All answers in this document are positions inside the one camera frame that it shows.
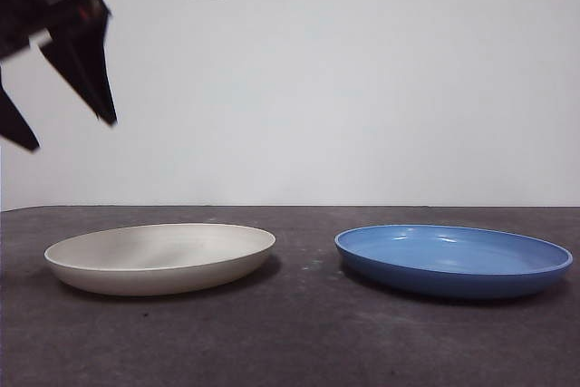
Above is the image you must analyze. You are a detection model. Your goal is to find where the white round plate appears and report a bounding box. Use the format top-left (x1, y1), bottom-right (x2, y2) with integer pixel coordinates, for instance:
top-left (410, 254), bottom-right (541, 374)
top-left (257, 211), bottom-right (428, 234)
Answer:
top-left (43, 222), bottom-right (276, 296)

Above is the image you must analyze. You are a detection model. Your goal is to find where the blue round plate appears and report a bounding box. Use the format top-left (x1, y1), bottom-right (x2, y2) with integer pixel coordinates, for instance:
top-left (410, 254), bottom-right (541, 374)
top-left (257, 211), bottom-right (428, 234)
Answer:
top-left (333, 224), bottom-right (574, 301)

